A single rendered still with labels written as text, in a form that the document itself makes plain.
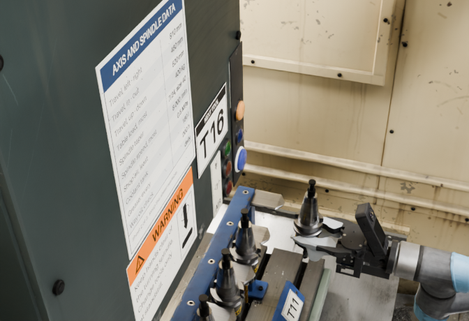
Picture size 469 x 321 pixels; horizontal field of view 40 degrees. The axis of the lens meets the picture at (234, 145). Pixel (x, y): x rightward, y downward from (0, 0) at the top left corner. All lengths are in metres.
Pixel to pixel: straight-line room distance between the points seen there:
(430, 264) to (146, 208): 0.85
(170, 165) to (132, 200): 0.08
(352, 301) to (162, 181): 1.25
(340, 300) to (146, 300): 1.21
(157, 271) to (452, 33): 1.01
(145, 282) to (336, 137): 1.12
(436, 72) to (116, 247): 1.12
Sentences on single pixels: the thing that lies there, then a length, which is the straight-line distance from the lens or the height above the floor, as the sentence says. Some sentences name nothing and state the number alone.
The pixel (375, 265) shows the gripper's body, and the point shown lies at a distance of 1.40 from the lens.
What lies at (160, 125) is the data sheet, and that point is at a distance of 0.60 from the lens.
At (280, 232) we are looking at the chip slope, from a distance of 1.90.
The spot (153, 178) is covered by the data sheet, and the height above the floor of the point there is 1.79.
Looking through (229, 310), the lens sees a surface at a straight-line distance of 1.22.
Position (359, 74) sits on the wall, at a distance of 1.57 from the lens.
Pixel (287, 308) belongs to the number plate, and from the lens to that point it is 1.56.
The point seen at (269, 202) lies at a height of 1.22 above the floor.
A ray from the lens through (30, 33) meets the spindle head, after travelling 0.40.
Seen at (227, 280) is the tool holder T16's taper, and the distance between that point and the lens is 1.20.
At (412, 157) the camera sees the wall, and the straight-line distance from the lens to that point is 1.69.
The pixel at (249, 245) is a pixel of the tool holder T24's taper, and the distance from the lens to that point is 1.28.
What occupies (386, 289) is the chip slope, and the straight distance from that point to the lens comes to 1.84.
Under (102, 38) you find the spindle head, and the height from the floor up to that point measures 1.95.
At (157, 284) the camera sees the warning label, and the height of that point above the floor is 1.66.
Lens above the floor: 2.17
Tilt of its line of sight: 37 degrees down
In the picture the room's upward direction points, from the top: 2 degrees counter-clockwise
